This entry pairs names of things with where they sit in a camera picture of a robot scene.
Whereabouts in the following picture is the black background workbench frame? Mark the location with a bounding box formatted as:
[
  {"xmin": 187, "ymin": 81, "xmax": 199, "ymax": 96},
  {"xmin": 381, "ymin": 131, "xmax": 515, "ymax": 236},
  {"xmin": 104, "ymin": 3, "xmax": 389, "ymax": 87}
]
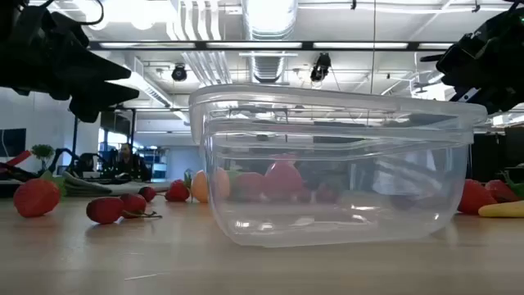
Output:
[{"xmin": 67, "ymin": 107, "xmax": 138, "ymax": 173}]

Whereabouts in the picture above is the person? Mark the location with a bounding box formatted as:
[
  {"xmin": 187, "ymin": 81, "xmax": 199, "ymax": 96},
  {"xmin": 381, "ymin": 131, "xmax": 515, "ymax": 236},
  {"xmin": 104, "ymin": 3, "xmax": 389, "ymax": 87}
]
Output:
[{"xmin": 113, "ymin": 142, "xmax": 153, "ymax": 183}]

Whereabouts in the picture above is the dark wall monitor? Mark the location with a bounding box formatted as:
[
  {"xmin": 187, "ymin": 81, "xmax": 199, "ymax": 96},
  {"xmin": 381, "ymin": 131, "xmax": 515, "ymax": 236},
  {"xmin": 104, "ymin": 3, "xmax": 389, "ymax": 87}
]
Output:
[{"xmin": 0, "ymin": 128, "xmax": 28, "ymax": 158}]

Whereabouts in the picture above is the green toy fruit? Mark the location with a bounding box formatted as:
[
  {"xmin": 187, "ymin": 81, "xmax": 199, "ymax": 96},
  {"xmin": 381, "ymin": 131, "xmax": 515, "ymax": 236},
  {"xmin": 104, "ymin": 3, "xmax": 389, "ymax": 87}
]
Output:
[{"xmin": 227, "ymin": 170, "xmax": 243, "ymax": 202}]

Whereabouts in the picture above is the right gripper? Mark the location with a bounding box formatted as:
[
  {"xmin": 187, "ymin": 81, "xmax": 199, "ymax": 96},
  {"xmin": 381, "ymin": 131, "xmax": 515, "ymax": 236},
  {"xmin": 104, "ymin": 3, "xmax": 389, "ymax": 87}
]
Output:
[{"xmin": 420, "ymin": 3, "xmax": 524, "ymax": 116}]

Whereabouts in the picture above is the grey folded cloth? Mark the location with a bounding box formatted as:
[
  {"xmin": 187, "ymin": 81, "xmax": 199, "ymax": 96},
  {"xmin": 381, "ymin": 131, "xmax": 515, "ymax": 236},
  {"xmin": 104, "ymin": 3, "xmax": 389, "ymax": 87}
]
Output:
[{"xmin": 61, "ymin": 170, "xmax": 175, "ymax": 197}]

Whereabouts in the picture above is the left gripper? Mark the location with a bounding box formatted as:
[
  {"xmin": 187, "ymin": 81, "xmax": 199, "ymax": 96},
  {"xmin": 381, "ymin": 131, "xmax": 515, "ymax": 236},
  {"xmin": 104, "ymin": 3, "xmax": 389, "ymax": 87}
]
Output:
[{"xmin": 0, "ymin": 0, "xmax": 141, "ymax": 124}]

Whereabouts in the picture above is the black overhead camera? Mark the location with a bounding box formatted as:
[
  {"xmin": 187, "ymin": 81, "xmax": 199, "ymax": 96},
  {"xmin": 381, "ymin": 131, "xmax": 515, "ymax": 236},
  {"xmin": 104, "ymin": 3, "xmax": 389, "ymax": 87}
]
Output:
[{"xmin": 309, "ymin": 52, "xmax": 332, "ymax": 83}]

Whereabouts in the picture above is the small green background plant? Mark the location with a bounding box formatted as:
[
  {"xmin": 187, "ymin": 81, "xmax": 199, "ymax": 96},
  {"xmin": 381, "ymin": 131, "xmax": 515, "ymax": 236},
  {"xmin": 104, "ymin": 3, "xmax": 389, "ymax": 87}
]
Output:
[{"xmin": 30, "ymin": 143, "xmax": 56, "ymax": 172}]

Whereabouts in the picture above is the pink orange toy peach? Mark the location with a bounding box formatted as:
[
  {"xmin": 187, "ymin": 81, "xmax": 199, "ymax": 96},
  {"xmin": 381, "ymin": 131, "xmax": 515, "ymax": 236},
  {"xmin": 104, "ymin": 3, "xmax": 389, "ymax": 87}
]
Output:
[{"xmin": 191, "ymin": 169, "xmax": 232, "ymax": 204}]

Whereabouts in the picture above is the silver ventilation duct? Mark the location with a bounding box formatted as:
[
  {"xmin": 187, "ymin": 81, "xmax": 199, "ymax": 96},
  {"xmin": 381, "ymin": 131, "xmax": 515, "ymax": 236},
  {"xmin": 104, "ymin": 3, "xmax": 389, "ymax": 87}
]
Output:
[{"xmin": 241, "ymin": 0, "xmax": 300, "ymax": 84}]

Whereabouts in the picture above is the red background robot part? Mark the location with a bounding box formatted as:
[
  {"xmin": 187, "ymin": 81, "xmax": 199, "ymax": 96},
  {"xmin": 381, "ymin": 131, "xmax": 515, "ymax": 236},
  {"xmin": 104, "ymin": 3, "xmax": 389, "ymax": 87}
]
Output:
[{"xmin": 0, "ymin": 150, "xmax": 33, "ymax": 169}]

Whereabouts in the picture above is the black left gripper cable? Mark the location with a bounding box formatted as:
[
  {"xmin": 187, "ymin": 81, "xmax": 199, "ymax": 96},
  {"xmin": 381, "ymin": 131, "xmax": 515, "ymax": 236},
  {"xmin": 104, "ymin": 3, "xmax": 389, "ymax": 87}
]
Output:
[{"xmin": 40, "ymin": 0, "xmax": 105, "ymax": 26}]

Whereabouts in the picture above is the black aluminium rig frame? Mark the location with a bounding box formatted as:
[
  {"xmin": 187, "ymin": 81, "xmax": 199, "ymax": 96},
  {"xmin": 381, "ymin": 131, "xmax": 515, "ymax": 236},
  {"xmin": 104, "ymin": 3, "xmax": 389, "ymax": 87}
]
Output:
[{"xmin": 88, "ymin": 39, "xmax": 456, "ymax": 52}]

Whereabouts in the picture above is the red toy strawberry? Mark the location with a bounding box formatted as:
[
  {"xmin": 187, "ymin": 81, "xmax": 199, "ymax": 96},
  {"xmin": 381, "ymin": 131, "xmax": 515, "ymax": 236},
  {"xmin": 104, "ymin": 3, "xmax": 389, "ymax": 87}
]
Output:
[
  {"xmin": 13, "ymin": 170, "xmax": 66, "ymax": 219},
  {"xmin": 457, "ymin": 179, "xmax": 499, "ymax": 216},
  {"xmin": 165, "ymin": 179, "xmax": 192, "ymax": 203},
  {"xmin": 485, "ymin": 170, "xmax": 524, "ymax": 205}
]

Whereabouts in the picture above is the clear plastic tupperware container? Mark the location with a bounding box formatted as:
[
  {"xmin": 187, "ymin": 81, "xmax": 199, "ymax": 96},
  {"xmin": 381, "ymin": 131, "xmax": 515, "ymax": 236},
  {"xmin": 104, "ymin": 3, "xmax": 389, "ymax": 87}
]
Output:
[{"xmin": 188, "ymin": 84, "xmax": 488, "ymax": 248}]

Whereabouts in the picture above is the yellow toy banana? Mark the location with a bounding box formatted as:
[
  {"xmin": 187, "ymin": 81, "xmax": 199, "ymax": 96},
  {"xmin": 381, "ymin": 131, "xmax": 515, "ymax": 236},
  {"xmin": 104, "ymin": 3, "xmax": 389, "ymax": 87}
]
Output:
[{"xmin": 477, "ymin": 199, "xmax": 524, "ymax": 219}]

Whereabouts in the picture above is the black ceiling-mounted camera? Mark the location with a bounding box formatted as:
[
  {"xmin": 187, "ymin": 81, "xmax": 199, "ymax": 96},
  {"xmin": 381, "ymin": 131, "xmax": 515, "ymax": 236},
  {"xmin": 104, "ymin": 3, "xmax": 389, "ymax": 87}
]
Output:
[{"xmin": 171, "ymin": 63, "xmax": 188, "ymax": 83}]

